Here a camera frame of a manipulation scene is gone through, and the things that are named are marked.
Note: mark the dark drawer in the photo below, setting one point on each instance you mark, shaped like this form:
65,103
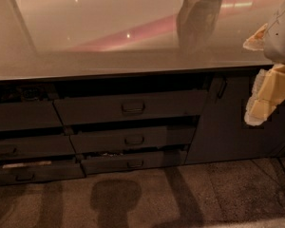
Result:
106,109
28,115
132,138
56,171
35,147
136,161

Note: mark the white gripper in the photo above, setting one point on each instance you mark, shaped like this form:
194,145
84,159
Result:
281,37

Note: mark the dark cabinet frame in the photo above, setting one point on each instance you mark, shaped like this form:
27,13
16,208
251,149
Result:
49,90

